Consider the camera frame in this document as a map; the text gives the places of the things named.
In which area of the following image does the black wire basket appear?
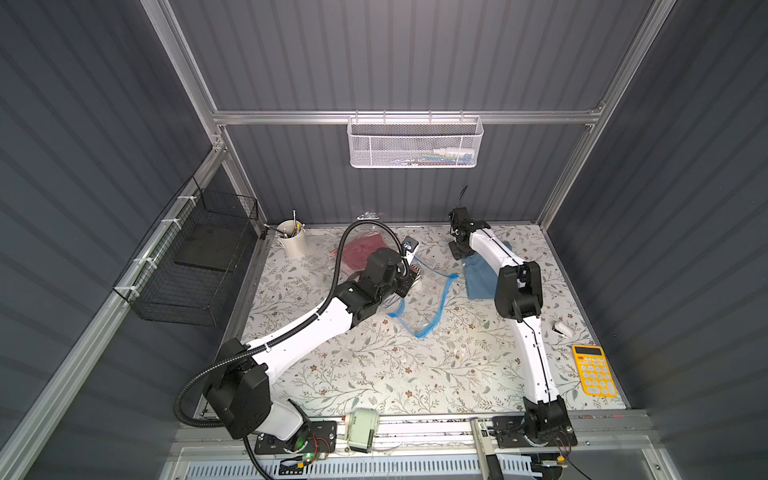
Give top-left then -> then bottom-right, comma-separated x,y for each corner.
113,179 -> 260,327

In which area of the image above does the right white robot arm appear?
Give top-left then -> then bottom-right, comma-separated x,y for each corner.
449,207 -> 572,449

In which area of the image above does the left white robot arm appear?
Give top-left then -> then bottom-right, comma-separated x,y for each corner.
203,248 -> 418,444

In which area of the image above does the small green white box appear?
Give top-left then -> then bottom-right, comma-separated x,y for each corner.
346,408 -> 380,453

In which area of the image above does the blue tank top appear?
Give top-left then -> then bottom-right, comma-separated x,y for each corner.
463,252 -> 497,300

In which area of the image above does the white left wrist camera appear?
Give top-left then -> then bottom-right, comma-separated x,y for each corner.
402,236 -> 420,265

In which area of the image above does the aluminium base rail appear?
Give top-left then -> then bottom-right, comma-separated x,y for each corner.
159,411 -> 677,479

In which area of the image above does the white stapler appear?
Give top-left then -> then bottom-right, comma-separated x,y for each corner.
552,321 -> 574,338

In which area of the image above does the red ribbed garment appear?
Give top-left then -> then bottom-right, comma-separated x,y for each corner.
333,232 -> 406,300

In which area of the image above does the yellow calculator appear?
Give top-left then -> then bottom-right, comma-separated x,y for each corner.
571,345 -> 618,398

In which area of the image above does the black corrugated cable conduit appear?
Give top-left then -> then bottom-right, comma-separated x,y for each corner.
173,219 -> 409,429

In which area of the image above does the white cup with tools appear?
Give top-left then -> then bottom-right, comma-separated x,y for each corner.
265,210 -> 307,259

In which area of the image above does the clear vacuum bag blue zip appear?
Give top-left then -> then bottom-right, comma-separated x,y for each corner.
345,226 -> 460,339

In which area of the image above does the white wire basket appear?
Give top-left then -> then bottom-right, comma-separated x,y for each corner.
346,115 -> 485,169

